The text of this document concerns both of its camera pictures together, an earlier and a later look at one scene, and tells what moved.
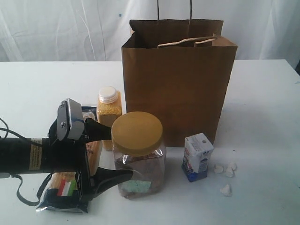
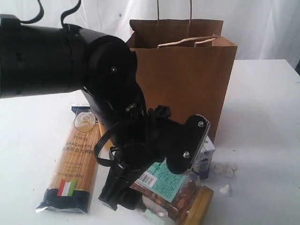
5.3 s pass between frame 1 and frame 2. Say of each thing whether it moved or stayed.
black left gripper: moved
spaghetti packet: stayed
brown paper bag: stayed
